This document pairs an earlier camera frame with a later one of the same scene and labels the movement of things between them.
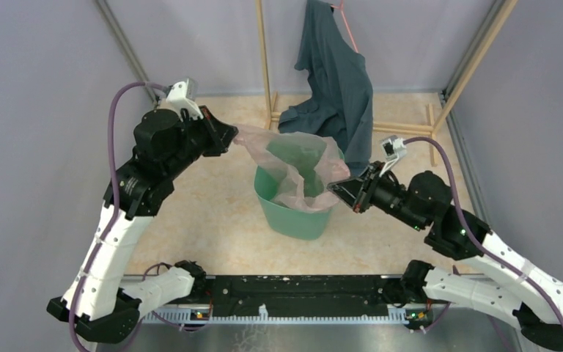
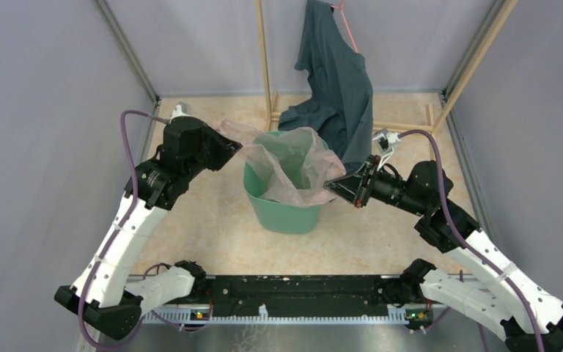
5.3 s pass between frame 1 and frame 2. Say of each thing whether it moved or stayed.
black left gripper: moved
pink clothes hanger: stayed
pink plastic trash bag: moved
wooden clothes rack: stayed
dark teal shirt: stayed
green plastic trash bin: moved
